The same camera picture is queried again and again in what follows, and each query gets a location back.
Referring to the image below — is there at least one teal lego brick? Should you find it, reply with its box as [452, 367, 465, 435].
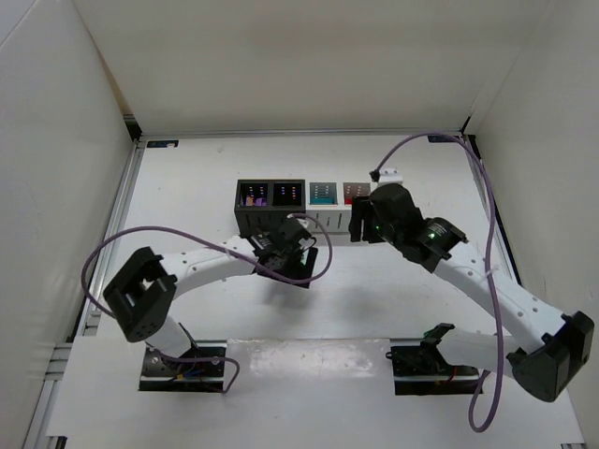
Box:
[310, 197, 336, 206]

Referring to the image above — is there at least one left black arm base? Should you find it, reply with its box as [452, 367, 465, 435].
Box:
[139, 340, 227, 394]

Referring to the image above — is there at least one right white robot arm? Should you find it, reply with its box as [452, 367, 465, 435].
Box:
[349, 182, 594, 402]

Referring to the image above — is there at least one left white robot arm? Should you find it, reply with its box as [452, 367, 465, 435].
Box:
[103, 218, 314, 361]

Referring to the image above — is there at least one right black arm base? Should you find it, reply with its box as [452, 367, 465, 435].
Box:
[386, 340, 480, 397]

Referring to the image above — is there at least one white double bin container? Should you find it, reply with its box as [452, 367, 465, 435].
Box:
[306, 181, 372, 234]

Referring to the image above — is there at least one black double bin container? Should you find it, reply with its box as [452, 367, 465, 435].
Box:
[234, 180, 306, 236]

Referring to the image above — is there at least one blue label right corner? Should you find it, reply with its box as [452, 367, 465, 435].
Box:
[427, 135, 459, 143]

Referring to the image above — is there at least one blue label corner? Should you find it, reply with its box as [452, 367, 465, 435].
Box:
[146, 140, 179, 149]
[427, 135, 459, 143]

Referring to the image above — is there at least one blue label left corner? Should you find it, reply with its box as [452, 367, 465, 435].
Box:
[146, 140, 179, 149]

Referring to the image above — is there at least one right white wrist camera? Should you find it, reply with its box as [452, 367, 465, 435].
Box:
[370, 167, 403, 188]

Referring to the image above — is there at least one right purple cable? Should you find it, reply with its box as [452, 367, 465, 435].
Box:
[372, 133, 505, 430]

